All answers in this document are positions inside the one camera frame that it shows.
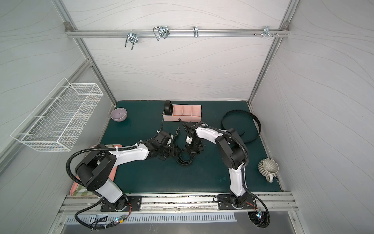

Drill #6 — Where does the white ribbed cup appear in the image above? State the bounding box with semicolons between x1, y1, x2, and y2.
258;159;279;183

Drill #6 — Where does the long black belt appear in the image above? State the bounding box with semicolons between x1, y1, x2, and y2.
164;100;173;116

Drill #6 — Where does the horizontal aluminium rail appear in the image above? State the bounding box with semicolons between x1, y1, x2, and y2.
65;28;291;39

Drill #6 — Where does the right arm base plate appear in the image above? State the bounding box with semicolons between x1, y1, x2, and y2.
213;194;257;210

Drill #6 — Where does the pink divided storage box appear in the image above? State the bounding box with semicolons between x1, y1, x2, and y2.
163;104;202;122

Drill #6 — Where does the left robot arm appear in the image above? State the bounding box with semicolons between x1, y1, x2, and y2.
66;131;175;204

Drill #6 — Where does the white wire basket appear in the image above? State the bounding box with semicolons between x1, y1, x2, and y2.
10;78;103;152

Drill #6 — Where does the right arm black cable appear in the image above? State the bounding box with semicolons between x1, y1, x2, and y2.
245;187;271;229

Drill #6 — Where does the purple bowl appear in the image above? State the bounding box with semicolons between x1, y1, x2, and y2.
110;108;128;122

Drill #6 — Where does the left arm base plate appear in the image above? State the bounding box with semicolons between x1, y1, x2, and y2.
100;195;142;212

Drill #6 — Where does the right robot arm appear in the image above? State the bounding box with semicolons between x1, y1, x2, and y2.
179;119;249;209

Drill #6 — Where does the green checked cloth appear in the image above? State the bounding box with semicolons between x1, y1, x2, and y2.
72;187;93;197

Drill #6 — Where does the metal hook clamp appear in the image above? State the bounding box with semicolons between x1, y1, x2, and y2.
193;26;199;38
125;30;138;50
153;26;170;41
253;26;279;38

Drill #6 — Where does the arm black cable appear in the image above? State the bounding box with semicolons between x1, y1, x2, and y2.
74;198;132;230
245;187;271;229

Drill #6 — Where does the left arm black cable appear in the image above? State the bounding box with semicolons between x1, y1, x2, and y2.
74;198;132;230

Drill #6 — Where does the pink tray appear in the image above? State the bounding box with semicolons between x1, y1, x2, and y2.
69;144;122;197

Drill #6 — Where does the front aluminium frame rail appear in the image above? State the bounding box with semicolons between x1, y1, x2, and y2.
57;191;299;215

